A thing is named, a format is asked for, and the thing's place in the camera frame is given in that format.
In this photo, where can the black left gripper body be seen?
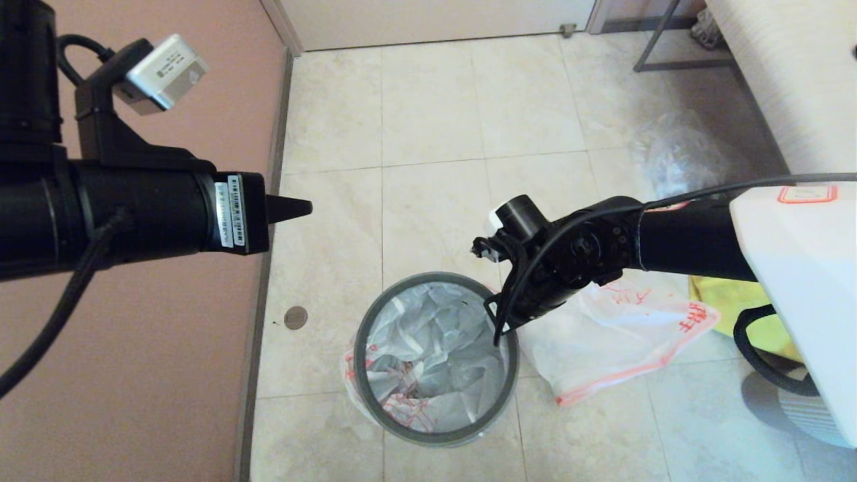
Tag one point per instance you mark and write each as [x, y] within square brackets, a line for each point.
[248, 214]

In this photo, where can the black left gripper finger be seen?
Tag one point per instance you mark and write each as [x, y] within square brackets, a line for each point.
[288, 209]

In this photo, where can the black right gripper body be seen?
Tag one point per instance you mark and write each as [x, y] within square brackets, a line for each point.
[542, 294]

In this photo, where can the white red plastic bag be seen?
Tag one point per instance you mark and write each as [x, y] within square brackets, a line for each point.
[602, 335]

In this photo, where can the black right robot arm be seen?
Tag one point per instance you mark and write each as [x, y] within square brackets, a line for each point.
[683, 234]

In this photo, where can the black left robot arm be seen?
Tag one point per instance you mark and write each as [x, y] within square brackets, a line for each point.
[120, 207]

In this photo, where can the yellow fabric bag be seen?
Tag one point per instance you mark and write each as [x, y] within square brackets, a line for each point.
[723, 298]

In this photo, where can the clear crumpled plastic bag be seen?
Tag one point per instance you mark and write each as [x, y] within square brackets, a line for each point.
[676, 154]

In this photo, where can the round metal floor drain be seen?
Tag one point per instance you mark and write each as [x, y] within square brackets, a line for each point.
[295, 318]

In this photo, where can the white door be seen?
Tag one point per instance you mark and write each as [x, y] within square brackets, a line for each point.
[435, 23]

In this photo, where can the small metal door stopper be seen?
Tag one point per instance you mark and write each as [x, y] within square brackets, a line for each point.
[567, 30]

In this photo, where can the white ribbed round appliance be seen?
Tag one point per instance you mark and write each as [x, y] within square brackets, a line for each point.
[783, 408]

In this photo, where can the grey patterned shoe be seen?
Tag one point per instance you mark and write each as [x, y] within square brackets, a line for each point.
[708, 30]

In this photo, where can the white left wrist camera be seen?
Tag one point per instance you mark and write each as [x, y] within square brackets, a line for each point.
[167, 73]

